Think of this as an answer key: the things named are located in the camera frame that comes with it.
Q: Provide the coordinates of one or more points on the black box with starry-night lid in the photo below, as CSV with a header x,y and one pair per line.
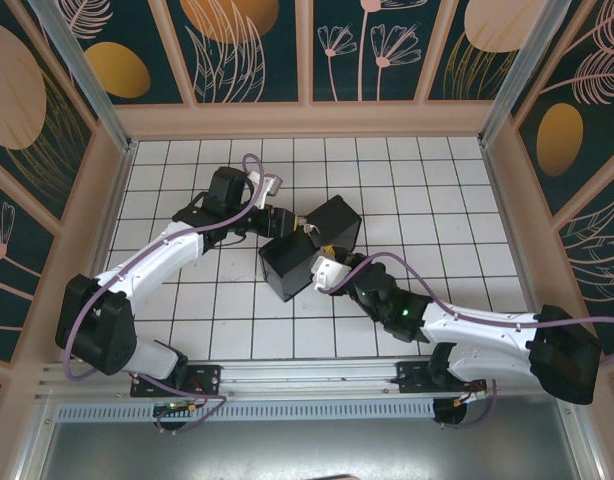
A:
x,y
287,265

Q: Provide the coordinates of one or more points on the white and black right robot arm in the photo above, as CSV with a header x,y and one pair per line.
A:
x,y
477,332

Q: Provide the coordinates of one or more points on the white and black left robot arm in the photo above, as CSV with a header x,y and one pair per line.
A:
x,y
152,255

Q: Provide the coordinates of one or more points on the grey metal sheet panel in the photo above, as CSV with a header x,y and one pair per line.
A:
x,y
307,450

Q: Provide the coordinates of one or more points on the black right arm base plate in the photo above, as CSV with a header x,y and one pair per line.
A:
x,y
412,375

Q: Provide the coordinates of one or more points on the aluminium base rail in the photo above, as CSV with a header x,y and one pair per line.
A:
x,y
307,377

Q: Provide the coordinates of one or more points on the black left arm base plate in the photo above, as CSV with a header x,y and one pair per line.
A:
x,y
207,375

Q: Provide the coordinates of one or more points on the aluminium frame post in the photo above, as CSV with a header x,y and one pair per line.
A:
x,y
87,75
517,65

